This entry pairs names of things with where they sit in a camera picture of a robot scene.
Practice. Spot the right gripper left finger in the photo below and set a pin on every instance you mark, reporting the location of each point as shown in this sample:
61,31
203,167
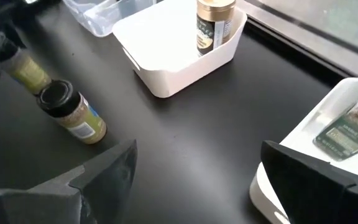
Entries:
42,205

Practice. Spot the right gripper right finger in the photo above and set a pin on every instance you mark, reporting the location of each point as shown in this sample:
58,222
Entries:
322,202

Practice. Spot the spice jar with black lid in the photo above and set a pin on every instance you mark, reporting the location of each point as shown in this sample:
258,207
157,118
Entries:
30,74
79,121

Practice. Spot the spice jar with green lid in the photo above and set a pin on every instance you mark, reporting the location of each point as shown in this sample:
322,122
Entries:
343,140

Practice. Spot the furikake jar with gold lid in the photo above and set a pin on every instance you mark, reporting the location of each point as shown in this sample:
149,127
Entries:
211,28

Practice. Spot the white plastic bin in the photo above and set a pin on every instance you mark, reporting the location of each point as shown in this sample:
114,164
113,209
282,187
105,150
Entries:
166,46
319,121

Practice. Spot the clear plastic bin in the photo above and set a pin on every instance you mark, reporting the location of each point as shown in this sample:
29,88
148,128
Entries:
104,18

